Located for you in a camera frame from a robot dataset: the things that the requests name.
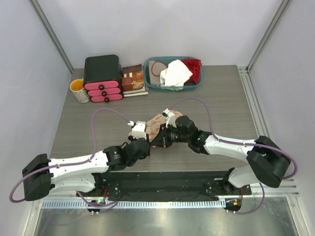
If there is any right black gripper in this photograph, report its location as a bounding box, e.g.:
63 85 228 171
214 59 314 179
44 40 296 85
151 122 190 148

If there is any pink mesh laundry bag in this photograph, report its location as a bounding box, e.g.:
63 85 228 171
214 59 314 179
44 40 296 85
127 110 184 148

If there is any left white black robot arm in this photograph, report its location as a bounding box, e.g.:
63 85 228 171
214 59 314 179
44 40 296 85
22 139 150 201

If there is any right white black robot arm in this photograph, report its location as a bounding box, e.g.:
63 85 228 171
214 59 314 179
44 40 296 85
159 113 291 194

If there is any white cloth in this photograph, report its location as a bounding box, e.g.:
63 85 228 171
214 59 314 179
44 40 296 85
160 59 193 87

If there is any red garment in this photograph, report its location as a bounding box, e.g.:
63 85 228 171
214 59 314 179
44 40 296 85
182 58 202 85

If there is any grey cloth with red loop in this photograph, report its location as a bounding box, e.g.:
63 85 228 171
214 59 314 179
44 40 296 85
148 60 168 86

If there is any stack of books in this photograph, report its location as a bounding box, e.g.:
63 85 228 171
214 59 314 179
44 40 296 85
122 64 148 97

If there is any teal plastic basket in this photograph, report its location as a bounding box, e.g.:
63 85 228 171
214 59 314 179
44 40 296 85
143 56 204 91

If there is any yellow inside patterned mug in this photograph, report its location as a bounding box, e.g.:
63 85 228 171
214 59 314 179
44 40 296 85
69 79 90 103

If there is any black pink drawer organizer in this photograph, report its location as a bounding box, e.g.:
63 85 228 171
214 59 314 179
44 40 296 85
83 55 123 103

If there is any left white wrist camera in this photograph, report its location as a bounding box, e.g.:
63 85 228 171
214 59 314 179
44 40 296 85
128 121 147 140

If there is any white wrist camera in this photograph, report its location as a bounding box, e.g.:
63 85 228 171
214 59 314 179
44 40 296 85
128 121 147 140
162 109 176 128

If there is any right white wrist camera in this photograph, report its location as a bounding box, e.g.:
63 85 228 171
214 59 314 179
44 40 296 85
162 109 176 128

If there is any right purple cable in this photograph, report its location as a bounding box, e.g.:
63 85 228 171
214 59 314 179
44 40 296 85
167 97 300 216

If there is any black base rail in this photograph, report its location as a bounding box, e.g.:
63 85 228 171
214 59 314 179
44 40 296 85
81 171 252 202

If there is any white slotted cable duct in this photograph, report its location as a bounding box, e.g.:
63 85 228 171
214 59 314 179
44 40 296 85
41 199 226 209

